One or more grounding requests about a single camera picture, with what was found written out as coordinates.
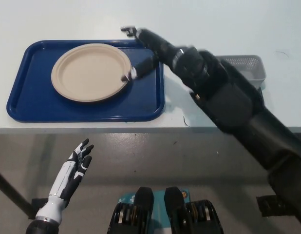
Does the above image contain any beige paper plate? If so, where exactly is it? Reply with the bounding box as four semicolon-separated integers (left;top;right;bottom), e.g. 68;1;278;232
51;43;133;103

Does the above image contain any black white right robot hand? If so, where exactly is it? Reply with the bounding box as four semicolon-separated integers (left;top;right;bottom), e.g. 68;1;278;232
120;26;185;82

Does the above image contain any black table leg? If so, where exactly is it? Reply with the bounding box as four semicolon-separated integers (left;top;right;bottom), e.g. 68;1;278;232
0;168;36;220

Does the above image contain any grey perforated plastic basket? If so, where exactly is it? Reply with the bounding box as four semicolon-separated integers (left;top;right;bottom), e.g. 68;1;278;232
215;55;267;90

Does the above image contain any blue plastic tray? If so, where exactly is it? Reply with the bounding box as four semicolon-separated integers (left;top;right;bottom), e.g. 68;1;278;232
6;39;165;122

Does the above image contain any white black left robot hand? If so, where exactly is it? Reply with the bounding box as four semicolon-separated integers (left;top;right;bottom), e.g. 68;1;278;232
35;138;94;224

